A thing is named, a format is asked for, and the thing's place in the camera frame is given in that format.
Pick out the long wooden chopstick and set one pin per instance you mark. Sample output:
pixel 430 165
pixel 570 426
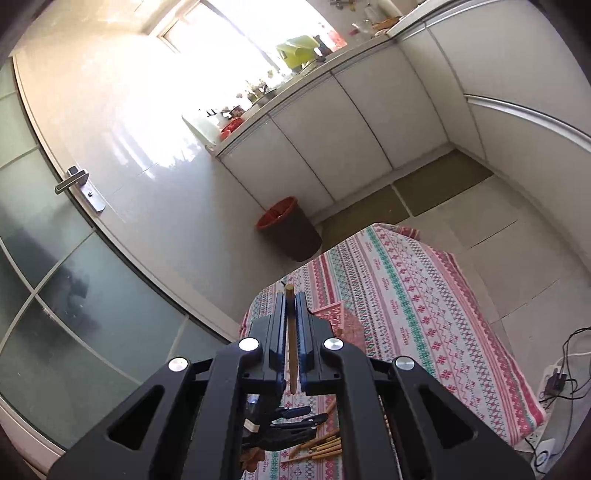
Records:
pixel 291 341

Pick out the frosted glass door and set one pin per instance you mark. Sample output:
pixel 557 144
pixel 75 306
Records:
pixel 69 300

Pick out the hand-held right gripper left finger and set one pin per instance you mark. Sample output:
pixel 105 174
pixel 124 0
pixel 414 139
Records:
pixel 280 341

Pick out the metal door lock plate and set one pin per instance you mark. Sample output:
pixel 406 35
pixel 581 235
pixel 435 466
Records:
pixel 94 199

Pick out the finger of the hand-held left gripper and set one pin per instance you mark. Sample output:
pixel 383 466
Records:
pixel 286 434
pixel 291 412

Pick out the white round charger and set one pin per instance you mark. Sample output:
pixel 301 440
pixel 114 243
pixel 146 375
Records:
pixel 545 457

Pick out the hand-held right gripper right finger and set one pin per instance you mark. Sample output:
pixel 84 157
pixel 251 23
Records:
pixel 302 341

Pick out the green cutting board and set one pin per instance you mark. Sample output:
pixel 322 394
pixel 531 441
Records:
pixel 298 50

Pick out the kitchen window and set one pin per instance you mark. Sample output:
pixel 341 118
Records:
pixel 240 37

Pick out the bunch of wooden chopsticks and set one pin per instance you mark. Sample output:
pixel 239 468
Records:
pixel 318 446

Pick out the white base cabinet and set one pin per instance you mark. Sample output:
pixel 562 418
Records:
pixel 369 115

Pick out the white power strip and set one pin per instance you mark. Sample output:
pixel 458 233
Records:
pixel 554 381

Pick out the red bowl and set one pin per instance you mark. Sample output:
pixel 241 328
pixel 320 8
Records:
pixel 231 129

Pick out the dark bin with red liner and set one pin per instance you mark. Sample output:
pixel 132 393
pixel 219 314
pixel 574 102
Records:
pixel 293 230

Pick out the patterned striped tablecloth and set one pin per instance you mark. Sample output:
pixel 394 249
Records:
pixel 415 300

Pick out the pink plastic chopstick holder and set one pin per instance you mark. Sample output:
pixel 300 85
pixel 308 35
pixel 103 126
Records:
pixel 351 327

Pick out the olive floor mat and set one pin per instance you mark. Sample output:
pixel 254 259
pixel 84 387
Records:
pixel 364 214
pixel 443 184

